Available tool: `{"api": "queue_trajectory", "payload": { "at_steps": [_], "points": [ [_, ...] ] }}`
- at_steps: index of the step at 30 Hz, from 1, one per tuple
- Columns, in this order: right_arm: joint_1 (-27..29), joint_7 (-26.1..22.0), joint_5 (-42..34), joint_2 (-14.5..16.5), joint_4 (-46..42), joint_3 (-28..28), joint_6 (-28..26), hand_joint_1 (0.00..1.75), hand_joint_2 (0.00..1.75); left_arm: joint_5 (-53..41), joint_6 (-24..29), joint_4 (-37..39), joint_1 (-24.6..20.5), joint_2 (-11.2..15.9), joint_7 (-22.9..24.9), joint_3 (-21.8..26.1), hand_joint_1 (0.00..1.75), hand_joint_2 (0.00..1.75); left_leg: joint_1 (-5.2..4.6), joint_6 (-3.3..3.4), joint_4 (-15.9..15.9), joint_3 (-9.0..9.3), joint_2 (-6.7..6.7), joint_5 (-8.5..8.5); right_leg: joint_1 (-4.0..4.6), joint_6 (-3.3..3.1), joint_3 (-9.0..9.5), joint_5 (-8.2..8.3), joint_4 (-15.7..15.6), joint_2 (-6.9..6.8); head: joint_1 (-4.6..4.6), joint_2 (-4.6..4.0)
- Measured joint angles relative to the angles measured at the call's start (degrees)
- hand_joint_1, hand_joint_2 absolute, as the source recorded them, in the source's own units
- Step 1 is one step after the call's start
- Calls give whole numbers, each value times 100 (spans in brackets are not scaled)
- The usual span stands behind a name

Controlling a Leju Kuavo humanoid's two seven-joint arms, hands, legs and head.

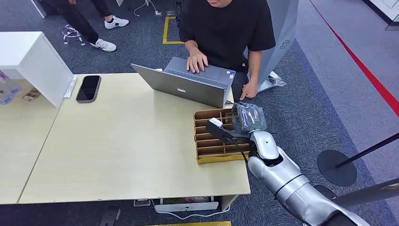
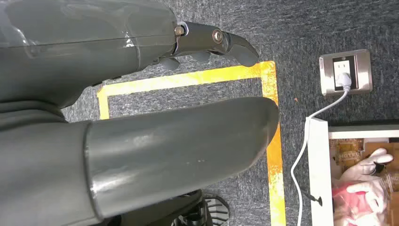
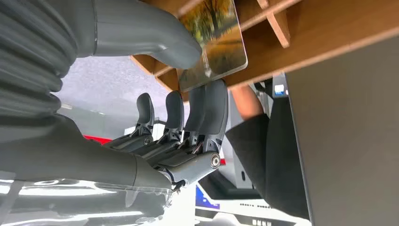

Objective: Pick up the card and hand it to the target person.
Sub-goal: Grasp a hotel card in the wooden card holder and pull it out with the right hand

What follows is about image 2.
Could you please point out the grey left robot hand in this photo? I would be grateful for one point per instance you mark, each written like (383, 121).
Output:
(93, 156)

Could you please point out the yellow floor tape marking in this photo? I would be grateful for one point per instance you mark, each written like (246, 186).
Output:
(274, 162)

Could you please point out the black screw hook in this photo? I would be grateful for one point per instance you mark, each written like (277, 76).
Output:
(313, 197)

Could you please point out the brown cardboard piece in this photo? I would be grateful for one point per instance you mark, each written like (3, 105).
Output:
(349, 151)

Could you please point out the pink plastic bag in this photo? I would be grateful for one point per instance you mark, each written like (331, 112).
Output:
(349, 202)

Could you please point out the white power plug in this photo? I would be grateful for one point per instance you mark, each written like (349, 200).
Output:
(343, 80)

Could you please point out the white glove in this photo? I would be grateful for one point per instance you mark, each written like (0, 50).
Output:
(366, 170)

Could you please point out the silver floor socket plate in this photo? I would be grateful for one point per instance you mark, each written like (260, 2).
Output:
(361, 68)

